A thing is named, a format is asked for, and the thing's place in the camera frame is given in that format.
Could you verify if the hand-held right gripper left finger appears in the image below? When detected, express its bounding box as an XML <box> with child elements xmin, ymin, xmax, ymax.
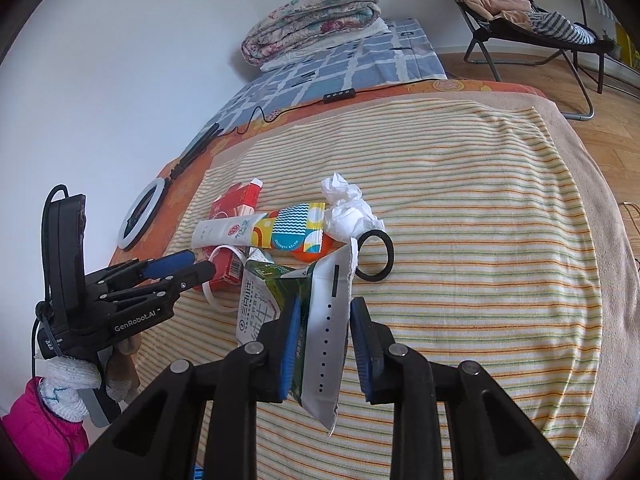
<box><xmin>65</xmin><ymin>296</ymin><xmax>306</xmax><ymax>480</ymax></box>

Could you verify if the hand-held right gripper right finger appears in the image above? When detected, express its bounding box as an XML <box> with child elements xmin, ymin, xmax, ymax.
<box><xmin>350</xmin><ymin>297</ymin><xmax>581</xmax><ymax>480</ymax></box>

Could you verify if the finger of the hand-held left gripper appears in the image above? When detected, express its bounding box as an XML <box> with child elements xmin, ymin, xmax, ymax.
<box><xmin>85</xmin><ymin>249</ymin><xmax>197</xmax><ymax>292</ymax></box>
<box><xmin>95</xmin><ymin>260</ymin><xmax>217</xmax><ymax>312</ymax></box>

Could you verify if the white plastic strap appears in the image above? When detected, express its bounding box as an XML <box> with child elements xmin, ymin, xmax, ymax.
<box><xmin>202</xmin><ymin>244</ymin><xmax>252</xmax><ymax>314</ymax></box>

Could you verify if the green white milk carton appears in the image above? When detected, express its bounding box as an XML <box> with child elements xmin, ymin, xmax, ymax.
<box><xmin>234</xmin><ymin>240</ymin><xmax>360</xmax><ymax>433</ymax></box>

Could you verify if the white tube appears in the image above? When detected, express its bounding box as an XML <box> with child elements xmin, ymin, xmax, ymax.
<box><xmin>191</xmin><ymin>211</ymin><xmax>281</xmax><ymax>251</ymax></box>

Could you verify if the red carton box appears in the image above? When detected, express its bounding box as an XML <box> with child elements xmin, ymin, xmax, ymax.
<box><xmin>192</xmin><ymin>178</ymin><xmax>264</xmax><ymax>295</ymax></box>

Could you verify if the black rubber ring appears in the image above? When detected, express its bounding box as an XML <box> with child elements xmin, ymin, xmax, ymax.
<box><xmin>354</xmin><ymin>230</ymin><xmax>395</xmax><ymax>281</ymax></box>

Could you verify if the colourful wave-print packet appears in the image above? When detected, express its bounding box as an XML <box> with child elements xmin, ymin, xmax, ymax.
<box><xmin>250</xmin><ymin>201</ymin><xmax>348</xmax><ymax>262</ymax></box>

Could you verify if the white tissue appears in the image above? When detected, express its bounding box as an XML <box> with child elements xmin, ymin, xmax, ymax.
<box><xmin>320</xmin><ymin>172</ymin><xmax>386</xmax><ymax>242</ymax></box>

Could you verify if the person's left forearm pink sleeve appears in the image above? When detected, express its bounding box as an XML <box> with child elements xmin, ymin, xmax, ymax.
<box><xmin>0</xmin><ymin>377</ymin><xmax>91</xmax><ymax>480</ymax></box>

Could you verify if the person's left hand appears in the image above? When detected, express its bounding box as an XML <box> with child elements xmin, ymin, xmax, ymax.
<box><xmin>40</xmin><ymin>335</ymin><xmax>142</xmax><ymax>423</ymax></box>

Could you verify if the black folded light stand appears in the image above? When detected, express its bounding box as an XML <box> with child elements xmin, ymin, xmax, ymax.
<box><xmin>169</xmin><ymin>122</ymin><xmax>224</xmax><ymax>181</ymax></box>

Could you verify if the orange floral sheet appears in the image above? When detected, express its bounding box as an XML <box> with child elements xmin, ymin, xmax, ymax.
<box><xmin>107</xmin><ymin>77</ymin><xmax>545</xmax><ymax>271</ymax></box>

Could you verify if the striped towel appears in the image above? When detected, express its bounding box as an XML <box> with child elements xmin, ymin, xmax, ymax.
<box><xmin>132</xmin><ymin>97</ymin><xmax>583</xmax><ymax>463</ymax></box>

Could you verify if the blue plaid sheet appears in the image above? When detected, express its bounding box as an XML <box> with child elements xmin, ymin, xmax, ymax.
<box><xmin>182</xmin><ymin>17</ymin><xmax>448</xmax><ymax>161</ymax></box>

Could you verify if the folded floral quilt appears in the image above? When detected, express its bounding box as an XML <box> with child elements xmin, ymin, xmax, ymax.
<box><xmin>241</xmin><ymin>0</ymin><xmax>381</xmax><ymax>66</ymax></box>

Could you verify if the pink cloth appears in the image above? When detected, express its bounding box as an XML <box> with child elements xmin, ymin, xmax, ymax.
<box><xmin>460</xmin><ymin>0</ymin><xmax>534</xmax><ymax>31</ymax></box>

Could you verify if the striped cloth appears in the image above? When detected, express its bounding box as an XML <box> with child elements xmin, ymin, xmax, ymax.
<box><xmin>527</xmin><ymin>10</ymin><xmax>597</xmax><ymax>46</ymax></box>

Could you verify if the potted plant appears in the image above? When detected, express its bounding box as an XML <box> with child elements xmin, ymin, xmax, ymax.
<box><xmin>599</xmin><ymin>25</ymin><xmax>640</xmax><ymax>72</ymax></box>

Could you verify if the black pole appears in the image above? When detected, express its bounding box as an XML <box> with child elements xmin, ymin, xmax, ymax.
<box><xmin>571</xmin><ymin>0</ymin><xmax>607</xmax><ymax>96</ymax></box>

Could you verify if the striped curtain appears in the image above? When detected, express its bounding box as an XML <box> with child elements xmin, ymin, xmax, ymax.
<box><xmin>589</xmin><ymin>0</ymin><xmax>622</xmax><ymax>23</ymax></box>

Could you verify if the white ring light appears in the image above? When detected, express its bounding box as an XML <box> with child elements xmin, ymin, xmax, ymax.
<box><xmin>116</xmin><ymin>176</ymin><xmax>166</xmax><ymax>251</ymax></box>

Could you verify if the black cable with remote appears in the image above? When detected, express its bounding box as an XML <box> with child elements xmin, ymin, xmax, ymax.
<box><xmin>235</xmin><ymin>76</ymin><xmax>451</xmax><ymax>136</ymax></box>

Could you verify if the yellow floor cable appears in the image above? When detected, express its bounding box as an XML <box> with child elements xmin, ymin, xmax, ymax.
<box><xmin>619</xmin><ymin>200</ymin><xmax>640</xmax><ymax>273</ymax></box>

